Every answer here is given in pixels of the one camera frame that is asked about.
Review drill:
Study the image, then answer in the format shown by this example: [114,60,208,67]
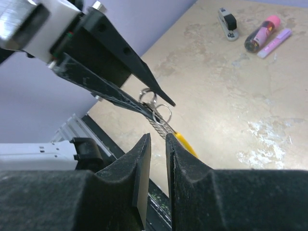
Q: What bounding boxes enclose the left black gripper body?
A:
[50,11,132,87]

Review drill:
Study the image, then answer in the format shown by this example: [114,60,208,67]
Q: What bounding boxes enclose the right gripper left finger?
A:
[0,134,151,231]

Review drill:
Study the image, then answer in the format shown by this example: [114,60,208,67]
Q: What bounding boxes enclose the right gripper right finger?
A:
[166,134,308,231]

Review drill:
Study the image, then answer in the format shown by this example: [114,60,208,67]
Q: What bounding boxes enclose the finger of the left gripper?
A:
[83,12,176,106]
[51,53,153,120]

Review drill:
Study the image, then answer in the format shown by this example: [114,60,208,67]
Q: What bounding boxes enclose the keyring yellow clip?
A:
[138,88,198,158]

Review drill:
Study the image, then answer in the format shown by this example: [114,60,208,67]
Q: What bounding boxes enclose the pink capped dark bottle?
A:
[244,15,281,53]

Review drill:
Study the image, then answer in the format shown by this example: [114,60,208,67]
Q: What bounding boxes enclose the purple highlighter pen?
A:
[257,28,292,59]

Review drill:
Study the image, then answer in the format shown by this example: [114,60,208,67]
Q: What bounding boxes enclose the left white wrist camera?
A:
[0,0,83,63]

